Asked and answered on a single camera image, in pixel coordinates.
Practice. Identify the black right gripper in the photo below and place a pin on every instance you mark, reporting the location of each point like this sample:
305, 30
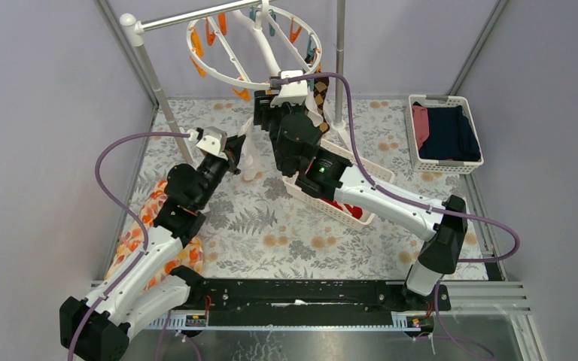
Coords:
263, 110

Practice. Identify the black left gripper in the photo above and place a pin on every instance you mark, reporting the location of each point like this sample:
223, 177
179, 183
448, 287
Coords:
234, 151

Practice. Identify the white sock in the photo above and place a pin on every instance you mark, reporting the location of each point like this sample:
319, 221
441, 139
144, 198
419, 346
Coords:
312, 110
250, 163

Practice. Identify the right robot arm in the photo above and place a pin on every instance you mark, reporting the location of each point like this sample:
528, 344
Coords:
323, 174

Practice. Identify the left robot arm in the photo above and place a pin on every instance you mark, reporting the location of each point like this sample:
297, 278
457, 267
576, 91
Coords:
101, 325

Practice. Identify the orange right clip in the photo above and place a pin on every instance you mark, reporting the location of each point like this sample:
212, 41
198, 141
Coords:
243, 94

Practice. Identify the white round clip hanger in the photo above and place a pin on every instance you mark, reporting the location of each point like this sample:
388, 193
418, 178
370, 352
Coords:
244, 48

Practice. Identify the white rack right foot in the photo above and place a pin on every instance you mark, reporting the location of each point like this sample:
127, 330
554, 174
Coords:
337, 115

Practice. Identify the floral grey tablecloth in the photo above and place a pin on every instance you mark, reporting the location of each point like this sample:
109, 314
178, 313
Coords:
256, 229

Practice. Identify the white perforated sock basket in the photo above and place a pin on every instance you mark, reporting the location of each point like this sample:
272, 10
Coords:
375, 170

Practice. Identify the red snowflake sock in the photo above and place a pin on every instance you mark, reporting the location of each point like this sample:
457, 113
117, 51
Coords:
351, 210

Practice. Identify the grey horizontal rack bar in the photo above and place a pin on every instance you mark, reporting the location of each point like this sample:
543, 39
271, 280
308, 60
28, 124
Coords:
189, 17

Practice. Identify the pink garment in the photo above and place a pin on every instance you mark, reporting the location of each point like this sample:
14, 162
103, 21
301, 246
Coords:
420, 120

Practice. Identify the grey left rack pole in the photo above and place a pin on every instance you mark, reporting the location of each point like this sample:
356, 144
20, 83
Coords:
134, 32

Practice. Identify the white basket with clothes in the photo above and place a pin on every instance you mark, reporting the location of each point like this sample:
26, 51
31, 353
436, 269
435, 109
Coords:
447, 166

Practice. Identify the navy garment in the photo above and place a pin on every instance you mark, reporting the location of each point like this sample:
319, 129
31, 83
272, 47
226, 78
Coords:
451, 136

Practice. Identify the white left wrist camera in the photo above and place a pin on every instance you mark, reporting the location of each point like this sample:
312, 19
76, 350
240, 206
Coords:
210, 140

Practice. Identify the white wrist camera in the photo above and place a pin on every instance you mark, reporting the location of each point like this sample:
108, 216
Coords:
292, 93
210, 140

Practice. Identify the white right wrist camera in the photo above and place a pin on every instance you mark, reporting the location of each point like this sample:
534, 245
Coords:
292, 93

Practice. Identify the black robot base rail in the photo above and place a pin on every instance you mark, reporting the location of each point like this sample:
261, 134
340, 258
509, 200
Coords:
249, 303

